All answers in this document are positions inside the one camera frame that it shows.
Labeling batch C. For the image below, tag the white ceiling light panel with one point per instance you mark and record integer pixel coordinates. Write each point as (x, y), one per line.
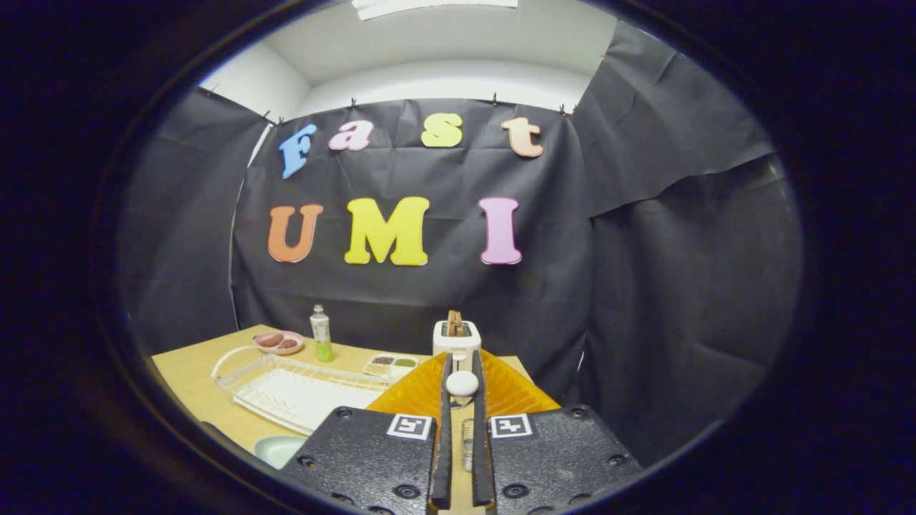
(429, 7)

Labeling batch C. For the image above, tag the white sectioned bean dish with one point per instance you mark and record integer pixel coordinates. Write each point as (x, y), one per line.
(390, 366)

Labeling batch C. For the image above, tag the green drink bottle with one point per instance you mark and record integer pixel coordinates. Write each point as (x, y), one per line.
(322, 332)

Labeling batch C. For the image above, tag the pink oval dish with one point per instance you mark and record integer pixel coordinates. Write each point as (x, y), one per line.
(279, 350)

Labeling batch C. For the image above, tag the pale green plate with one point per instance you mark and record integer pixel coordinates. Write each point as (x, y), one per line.
(275, 450)

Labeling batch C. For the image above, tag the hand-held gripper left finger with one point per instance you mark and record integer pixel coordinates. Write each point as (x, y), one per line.
(442, 443)

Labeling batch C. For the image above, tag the white toaster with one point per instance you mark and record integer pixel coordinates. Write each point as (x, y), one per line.
(458, 345)

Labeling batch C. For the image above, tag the white drip tray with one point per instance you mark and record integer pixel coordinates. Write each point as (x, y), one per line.
(308, 400)

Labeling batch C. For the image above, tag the black backdrop cloth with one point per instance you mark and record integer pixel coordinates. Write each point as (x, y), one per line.
(429, 300)

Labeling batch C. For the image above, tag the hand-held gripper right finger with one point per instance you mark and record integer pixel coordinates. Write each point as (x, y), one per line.
(481, 443)

